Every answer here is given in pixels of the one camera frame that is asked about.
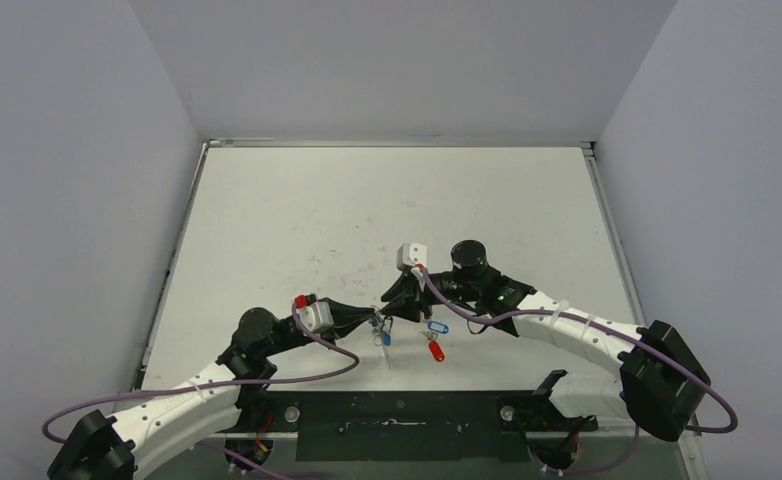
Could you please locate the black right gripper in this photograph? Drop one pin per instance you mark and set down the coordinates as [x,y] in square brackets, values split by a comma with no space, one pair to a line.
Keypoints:
[423,291]

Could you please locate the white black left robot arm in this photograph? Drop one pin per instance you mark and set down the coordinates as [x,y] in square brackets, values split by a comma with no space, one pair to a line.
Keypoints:
[132,443]

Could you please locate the silver metal key plate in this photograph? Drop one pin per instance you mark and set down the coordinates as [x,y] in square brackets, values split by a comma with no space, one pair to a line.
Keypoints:
[381,327]

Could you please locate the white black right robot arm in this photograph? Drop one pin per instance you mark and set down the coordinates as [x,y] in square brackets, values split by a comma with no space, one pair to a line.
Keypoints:
[652,376]

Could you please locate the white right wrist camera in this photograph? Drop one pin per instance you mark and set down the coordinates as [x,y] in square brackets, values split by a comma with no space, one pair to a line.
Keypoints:
[410,255]

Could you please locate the blue white key tag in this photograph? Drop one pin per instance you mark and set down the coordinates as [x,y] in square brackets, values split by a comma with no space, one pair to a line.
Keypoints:
[437,327]

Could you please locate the red key tag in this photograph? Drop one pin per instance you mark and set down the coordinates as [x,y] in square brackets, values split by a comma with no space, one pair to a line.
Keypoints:
[436,351]

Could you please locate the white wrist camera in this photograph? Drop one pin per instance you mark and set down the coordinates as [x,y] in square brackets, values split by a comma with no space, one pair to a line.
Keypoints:
[410,255]
[313,315]

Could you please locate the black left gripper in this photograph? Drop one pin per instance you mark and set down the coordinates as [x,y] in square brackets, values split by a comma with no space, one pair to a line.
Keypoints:
[347,317]

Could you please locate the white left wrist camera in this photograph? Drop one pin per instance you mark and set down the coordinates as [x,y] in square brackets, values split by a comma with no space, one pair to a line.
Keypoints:
[313,315]

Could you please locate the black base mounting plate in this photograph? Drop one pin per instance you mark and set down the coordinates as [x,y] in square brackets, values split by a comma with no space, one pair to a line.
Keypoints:
[411,425]

